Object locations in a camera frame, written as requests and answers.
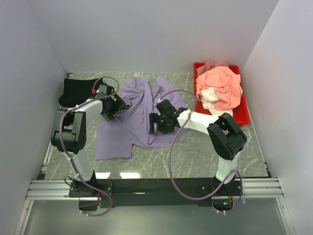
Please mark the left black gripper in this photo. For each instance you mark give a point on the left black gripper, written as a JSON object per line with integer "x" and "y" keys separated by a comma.
{"x": 118, "y": 104}

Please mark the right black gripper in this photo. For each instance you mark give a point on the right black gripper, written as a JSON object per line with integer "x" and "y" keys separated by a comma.
{"x": 155, "y": 118}

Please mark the lavender t shirt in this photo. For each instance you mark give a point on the lavender t shirt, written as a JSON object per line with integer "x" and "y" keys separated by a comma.
{"x": 115, "y": 138}

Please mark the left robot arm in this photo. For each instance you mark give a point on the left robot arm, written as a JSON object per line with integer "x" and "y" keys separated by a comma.
{"x": 69, "y": 133}

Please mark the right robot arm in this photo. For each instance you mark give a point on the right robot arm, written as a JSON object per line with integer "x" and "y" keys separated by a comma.
{"x": 227, "y": 137}

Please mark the folded black t shirt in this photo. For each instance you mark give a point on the folded black t shirt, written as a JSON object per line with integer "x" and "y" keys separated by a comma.
{"x": 76, "y": 92}

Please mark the white t shirt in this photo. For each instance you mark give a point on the white t shirt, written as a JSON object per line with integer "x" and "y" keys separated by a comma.
{"x": 220, "y": 103}

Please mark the pink t shirt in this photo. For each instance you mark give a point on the pink t shirt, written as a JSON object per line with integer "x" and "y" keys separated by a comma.
{"x": 217, "y": 75}

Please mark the black base crossbar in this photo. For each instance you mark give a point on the black base crossbar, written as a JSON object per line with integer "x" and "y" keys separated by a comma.
{"x": 146, "y": 192}

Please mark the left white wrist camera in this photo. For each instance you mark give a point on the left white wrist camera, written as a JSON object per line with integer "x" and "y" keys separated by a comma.
{"x": 97, "y": 92}

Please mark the aluminium frame rail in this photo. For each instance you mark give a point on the aluminium frame rail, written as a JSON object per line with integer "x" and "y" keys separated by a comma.
{"x": 58, "y": 190}

